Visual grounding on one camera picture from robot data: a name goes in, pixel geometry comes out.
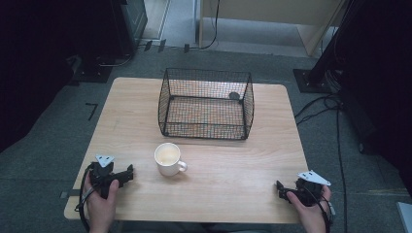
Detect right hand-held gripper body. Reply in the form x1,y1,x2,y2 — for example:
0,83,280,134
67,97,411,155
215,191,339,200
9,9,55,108
286,170,332,208

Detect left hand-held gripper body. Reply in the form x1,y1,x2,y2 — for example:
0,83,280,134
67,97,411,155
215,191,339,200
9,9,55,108
87,153,130,200

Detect white ceramic cup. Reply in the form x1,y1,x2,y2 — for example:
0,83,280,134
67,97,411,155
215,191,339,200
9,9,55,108
154,142,189,178

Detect black wire mesh basket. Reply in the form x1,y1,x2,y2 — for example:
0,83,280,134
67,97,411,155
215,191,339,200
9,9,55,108
157,67,256,141

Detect person's right hand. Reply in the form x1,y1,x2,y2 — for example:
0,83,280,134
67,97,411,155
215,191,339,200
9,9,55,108
286,184,333,233

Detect person's left hand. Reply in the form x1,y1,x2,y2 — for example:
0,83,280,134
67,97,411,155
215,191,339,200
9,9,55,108
82,179,120,233

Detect grey tape strip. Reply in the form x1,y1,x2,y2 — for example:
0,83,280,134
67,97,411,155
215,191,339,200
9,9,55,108
59,189,81,200

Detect white flat box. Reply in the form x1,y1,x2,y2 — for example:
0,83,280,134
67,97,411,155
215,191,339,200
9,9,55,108
395,201,412,233

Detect black flat stand base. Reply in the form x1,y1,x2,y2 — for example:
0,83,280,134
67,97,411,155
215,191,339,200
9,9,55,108
71,55,114,84

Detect dark curtain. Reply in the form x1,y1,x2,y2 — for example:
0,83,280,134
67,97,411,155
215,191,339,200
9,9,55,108
0,0,113,153
336,0,412,195

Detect black metal stand with base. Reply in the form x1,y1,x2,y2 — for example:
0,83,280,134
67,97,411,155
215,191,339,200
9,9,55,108
292,0,361,95

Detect black equipment cabinet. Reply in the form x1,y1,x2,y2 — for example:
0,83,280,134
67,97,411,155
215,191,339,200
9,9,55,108
109,0,149,56

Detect light wooden panel furniture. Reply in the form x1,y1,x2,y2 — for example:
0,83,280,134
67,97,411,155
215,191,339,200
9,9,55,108
197,0,349,58

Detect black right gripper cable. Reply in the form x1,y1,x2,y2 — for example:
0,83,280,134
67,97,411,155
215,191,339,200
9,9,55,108
304,186,337,233

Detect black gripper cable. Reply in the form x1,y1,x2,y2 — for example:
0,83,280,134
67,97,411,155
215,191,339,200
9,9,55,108
75,163,97,233
304,186,337,233

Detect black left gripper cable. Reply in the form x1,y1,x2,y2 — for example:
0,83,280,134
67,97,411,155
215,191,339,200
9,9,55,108
75,163,97,233

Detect looped black floor cables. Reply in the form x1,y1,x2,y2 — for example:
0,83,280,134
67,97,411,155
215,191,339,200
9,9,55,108
293,92,342,126

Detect thin black hanging cable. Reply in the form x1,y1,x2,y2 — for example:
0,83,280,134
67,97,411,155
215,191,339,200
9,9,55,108
199,0,222,50

